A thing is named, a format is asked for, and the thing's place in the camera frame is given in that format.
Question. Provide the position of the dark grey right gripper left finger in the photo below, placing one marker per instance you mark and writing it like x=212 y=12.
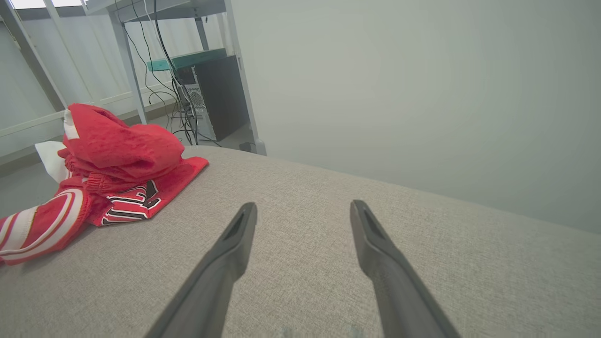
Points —
x=220 y=263

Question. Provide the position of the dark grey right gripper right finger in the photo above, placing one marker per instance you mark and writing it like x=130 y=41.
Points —
x=394 y=281

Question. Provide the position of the red shorts with white stripe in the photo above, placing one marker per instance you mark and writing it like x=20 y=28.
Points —
x=122 y=141

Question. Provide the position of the red Bulls basketball jersey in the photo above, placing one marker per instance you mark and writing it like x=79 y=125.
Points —
x=47 y=220

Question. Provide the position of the black computer tower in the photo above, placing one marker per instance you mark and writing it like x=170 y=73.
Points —
x=225 y=98

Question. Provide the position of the white partition panel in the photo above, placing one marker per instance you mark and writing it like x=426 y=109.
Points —
x=422 y=94

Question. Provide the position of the teal flat box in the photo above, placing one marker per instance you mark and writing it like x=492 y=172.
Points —
x=197 y=58

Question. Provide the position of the grey partition post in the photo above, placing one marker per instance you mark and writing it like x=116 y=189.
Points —
x=246 y=94

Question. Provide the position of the white metal desk frame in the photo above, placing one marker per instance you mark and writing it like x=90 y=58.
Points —
x=127 y=65

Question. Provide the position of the white wall railing frame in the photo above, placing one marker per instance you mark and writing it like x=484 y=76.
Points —
x=33 y=123

